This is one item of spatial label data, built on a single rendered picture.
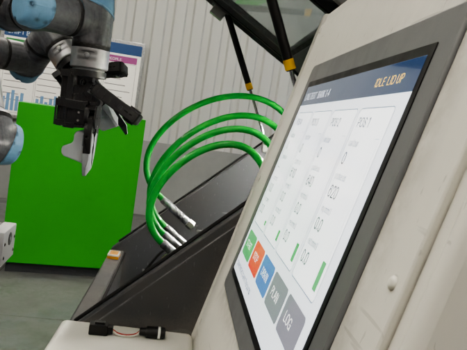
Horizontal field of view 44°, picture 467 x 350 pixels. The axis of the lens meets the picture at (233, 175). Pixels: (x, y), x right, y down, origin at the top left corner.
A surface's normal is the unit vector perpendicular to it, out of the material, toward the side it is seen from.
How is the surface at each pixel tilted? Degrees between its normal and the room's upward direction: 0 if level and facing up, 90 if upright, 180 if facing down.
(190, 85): 90
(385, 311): 76
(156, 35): 90
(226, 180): 90
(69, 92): 91
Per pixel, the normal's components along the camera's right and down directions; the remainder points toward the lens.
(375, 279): -0.92, -0.37
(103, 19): 0.73, 0.17
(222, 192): 0.08, 0.09
